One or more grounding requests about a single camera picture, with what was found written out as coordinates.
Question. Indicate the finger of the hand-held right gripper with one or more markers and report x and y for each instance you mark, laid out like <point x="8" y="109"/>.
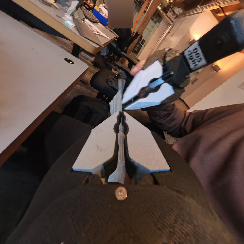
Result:
<point x="156" y="97"/>
<point x="144" y="76"/>

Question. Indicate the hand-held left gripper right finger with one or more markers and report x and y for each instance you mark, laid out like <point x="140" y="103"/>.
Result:
<point x="146" y="150"/>

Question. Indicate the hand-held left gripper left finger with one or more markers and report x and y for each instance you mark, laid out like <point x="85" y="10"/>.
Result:
<point x="95" y="150"/>

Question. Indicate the holographic sticker sheet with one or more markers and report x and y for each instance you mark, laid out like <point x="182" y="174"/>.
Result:
<point x="117" y="103"/>

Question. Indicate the person's right forearm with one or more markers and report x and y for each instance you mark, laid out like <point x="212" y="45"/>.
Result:
<point x="171" y="118"/>

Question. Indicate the person's right hand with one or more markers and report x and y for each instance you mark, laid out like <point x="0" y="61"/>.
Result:
<point x="137" y="68"/>

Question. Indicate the black backpack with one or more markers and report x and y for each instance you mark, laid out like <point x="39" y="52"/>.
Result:
<point x="85" y="110"/>

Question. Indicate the black office chair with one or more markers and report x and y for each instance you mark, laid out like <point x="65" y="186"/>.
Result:
<point x="103" y="82"/>

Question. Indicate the metal pipe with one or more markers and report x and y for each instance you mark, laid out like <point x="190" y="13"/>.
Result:
<point x="167" y="24"/>

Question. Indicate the white table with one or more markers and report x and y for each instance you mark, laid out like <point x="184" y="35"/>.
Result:
<point x="219" y="97"/>

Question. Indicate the person's brown shirt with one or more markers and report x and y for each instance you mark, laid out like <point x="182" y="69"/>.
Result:
<point x="209" y="162"/>

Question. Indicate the blue plastic bin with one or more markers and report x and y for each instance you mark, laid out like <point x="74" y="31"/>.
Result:
<point x="100" y="17"/>

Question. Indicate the grey laptop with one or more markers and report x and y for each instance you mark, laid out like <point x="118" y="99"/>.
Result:
<point x="85" y="30"/>

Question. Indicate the grey table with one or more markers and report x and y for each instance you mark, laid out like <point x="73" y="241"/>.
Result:
<point x="57" y="21"/>

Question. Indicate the wall lamp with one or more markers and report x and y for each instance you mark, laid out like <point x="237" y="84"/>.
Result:
<point x="195" y="37"/>

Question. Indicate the wooden post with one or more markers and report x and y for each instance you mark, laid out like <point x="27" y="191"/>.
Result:
<point x="144" y="19"/>

